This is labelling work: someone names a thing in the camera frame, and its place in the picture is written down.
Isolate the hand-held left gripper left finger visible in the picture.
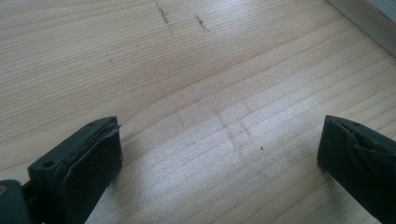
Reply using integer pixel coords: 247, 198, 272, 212
21, 115, 123, 224

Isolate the dark blue illustrated book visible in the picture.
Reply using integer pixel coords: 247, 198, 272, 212
326, 0, 396, 58

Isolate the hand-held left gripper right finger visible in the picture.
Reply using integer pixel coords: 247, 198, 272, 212
317, 114, 396, 224

